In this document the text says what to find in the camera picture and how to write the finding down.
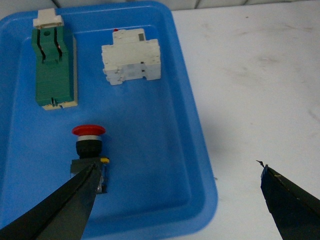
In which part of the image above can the white circuit breaker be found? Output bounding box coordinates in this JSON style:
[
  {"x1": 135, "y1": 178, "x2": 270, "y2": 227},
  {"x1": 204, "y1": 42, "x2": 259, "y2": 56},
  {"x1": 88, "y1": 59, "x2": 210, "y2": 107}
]
[{"x1": 101, "y1": 28, "x2": 162, "y2": 86}]

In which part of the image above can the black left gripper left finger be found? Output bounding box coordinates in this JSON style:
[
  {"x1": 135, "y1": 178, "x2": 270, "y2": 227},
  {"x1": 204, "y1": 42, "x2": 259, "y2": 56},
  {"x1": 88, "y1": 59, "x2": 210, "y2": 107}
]
[{"x1": 0, "y1": 163, "x2": 101, "y2": 240}]

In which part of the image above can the grey curtain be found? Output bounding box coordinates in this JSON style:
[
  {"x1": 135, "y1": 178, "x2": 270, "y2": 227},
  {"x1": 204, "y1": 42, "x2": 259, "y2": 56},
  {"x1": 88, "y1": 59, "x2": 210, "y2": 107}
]
[{"x1": 51, "y1": 0, "x2": 320, "y2": 11}]

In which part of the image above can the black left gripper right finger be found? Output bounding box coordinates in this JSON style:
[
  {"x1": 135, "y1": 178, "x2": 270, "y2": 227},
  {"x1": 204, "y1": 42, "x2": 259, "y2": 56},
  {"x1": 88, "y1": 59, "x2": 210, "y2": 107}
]
[{"x1": 259, "y1": 161, "x2": 320, "y2": 240}]

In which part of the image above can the blue plastic tray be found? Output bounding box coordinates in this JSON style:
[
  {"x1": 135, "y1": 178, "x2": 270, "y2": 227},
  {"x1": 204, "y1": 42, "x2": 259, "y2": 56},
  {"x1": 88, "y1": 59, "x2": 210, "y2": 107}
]
[{"x1": 0, "y1": 1, "x2": 218, "y2": 240}]

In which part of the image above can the red emergency stop button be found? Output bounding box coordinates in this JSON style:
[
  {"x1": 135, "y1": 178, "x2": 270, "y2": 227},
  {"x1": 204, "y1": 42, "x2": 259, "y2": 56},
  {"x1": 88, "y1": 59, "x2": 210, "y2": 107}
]
[{"x1": 70, "y1": 124, "x2": 110, "y2": 194}]

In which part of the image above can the green knife switch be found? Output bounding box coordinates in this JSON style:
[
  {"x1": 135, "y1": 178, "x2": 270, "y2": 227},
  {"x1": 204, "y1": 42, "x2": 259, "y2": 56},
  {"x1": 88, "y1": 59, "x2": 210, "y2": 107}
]
[{"x1": 31, "y1": 8, "x2": 78, "y2": 110}]

